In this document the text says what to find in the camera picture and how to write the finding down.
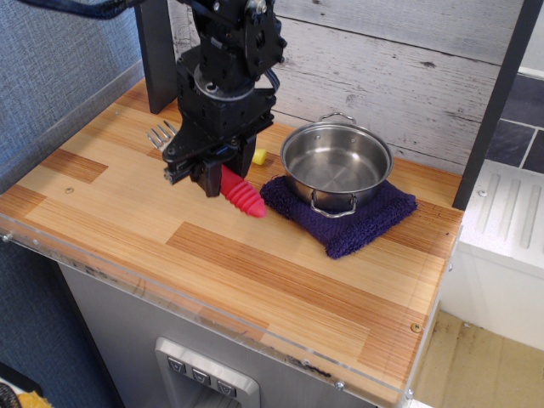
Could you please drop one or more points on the red handled metal fork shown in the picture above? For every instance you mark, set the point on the red handled metal fork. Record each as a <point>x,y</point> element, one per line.
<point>233,187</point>

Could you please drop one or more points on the right dark wooden post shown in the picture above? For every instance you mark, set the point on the right dark wooden post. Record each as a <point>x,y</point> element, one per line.
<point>517,46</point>

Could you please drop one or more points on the stainless steel pot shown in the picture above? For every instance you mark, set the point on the stainless steel pot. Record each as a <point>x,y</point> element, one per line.
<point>334,165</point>

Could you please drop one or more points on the yellow plastic banana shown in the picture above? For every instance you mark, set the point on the yellow plastic banana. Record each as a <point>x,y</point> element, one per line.
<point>259,156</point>

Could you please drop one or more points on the white toy sink drainer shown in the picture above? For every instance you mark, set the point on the white toy sink drainer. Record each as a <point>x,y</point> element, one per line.
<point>504,215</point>

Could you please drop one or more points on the purple folded cloth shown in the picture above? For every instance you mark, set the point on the purple folded cloth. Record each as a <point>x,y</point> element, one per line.
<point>346,235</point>

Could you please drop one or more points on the grey toy dispenser panel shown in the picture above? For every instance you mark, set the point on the grey toy dispenser panel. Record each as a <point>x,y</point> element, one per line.
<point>194,380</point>

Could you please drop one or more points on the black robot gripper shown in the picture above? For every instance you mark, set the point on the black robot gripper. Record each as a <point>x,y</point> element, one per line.
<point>214,131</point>

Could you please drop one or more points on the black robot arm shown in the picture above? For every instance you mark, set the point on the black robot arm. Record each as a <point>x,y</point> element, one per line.
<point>226,91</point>

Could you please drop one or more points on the yellow black object corner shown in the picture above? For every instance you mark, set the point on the yellow black object corner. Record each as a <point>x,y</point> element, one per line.
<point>10,399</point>

